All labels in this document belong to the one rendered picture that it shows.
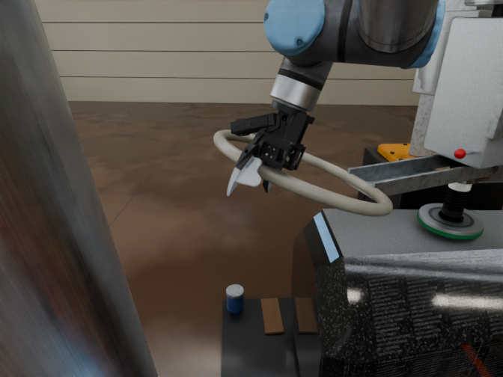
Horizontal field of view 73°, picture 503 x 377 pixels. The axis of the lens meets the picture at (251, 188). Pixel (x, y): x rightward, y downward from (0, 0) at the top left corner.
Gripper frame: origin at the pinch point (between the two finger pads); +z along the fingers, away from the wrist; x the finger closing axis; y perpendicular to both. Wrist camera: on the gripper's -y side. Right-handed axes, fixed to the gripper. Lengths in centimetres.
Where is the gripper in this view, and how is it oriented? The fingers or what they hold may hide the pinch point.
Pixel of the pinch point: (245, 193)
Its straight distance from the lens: 72.9
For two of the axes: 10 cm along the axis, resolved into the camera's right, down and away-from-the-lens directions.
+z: -3.5, 9.0, 2.7
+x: 5.4, -0.4, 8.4
